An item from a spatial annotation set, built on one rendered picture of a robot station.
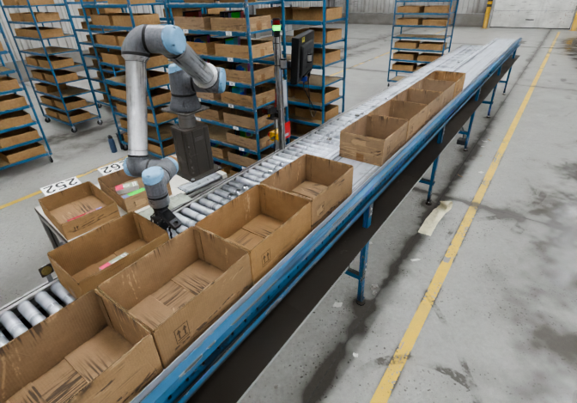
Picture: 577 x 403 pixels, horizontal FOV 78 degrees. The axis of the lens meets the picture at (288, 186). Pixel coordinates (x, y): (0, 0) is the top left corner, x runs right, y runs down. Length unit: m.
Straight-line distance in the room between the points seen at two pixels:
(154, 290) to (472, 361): 1.75
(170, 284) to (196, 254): 0.15
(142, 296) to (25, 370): 0.37
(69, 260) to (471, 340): 2.17
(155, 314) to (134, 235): 0.67
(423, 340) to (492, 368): 0.36
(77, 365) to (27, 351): 0.14
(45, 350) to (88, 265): 0.64
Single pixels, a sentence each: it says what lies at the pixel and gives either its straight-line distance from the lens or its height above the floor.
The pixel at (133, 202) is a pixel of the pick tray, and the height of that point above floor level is 0.81.
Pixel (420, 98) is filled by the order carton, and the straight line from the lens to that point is 3.28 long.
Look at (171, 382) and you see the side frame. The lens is 1.16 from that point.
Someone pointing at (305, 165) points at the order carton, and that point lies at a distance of 1.96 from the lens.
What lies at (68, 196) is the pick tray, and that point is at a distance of 2.48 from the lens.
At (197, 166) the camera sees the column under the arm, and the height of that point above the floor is 0.82.
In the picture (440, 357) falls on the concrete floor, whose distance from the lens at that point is 2.37.
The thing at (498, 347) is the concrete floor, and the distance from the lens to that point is 2.53.
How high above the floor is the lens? 1.84
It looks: 29 degrees down
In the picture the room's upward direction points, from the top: 2 degrees counter-clockwise
